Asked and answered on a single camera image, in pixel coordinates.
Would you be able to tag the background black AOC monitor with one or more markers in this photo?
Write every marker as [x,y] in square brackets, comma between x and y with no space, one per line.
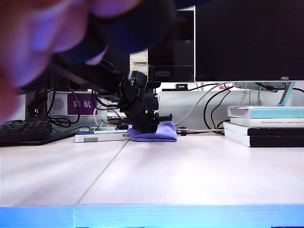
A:
[180,59]

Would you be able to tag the purple name plate holder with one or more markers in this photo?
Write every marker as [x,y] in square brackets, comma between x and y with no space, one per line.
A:
[82,104]

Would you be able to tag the flat white barcode box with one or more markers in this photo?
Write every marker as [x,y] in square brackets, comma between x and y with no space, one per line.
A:
[102,137]

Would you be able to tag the white cover book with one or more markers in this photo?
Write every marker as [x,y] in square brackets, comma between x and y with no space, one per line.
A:
[273,122]

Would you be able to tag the black cover book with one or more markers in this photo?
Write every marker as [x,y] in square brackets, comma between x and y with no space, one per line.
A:
[273,141]
[273,131]

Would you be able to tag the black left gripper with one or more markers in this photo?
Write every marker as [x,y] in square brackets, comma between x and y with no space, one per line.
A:
[142,104]

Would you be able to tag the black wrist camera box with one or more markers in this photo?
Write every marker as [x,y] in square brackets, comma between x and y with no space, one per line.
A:
[137,79]

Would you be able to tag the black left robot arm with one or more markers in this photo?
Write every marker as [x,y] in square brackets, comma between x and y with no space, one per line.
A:
[35,35]

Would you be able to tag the white monitor stand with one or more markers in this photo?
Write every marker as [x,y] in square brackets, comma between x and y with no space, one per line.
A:
[288,94]

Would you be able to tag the purple microfibre rag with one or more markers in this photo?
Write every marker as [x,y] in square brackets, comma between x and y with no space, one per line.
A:
[166,135]

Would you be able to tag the green white small box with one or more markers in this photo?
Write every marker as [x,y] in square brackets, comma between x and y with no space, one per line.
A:
[104,129]

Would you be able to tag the black keyboard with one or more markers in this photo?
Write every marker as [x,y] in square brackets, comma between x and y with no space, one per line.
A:
[23,130]

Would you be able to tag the black monitor stand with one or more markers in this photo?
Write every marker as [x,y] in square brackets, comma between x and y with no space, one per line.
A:
[35,140]

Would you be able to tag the grey desk partition panel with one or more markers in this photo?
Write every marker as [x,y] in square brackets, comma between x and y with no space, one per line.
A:
[175,107]

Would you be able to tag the black adapter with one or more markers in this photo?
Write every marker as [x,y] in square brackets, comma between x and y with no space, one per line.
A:
[121,126]

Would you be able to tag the teal cover book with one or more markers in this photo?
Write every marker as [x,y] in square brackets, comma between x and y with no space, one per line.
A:
[273,113]

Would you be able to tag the large black AOC monitor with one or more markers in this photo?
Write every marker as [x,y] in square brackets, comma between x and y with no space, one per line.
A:
[249,35]

